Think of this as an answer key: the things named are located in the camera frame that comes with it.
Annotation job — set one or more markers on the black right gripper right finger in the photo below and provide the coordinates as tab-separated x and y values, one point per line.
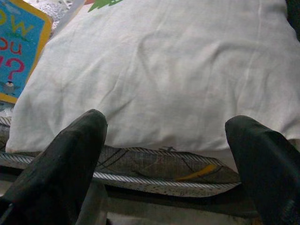
269	168

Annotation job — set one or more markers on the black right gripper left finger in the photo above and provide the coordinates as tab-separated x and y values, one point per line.
58	168

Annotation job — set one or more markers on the blue yellow children's book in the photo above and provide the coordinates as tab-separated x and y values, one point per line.
18	47

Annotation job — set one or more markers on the white pillow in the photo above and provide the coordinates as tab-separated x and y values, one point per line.
164	77

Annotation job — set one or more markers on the white grey patterned mattress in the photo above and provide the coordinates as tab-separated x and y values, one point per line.
140	161

